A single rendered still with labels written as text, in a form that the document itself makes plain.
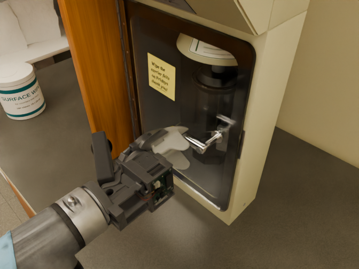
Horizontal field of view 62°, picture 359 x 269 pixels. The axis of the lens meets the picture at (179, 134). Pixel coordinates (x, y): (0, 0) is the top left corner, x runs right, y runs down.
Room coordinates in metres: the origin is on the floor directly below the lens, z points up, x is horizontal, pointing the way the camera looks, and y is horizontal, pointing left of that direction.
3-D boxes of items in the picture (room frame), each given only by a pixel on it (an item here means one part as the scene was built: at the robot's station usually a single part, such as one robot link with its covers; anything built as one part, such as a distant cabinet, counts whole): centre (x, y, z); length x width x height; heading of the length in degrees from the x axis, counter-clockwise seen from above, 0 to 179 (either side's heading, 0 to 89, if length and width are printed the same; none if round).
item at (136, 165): (0.30, 0.08, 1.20); 0.12 x 0.09 x 0.08; 136
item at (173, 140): (0.38, 0.01, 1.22); 0.09 x 0.06 x 0.03; 136
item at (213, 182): (0.49, 0.00, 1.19); 0.30 x 0.01 x 0.40; 46
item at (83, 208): (0.25, 0.14, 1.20); 0.08 x 0.05 x 0.08; 46
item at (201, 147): (0.42, -0.03, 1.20); 0.10 x 0.05 x 0.03; 46
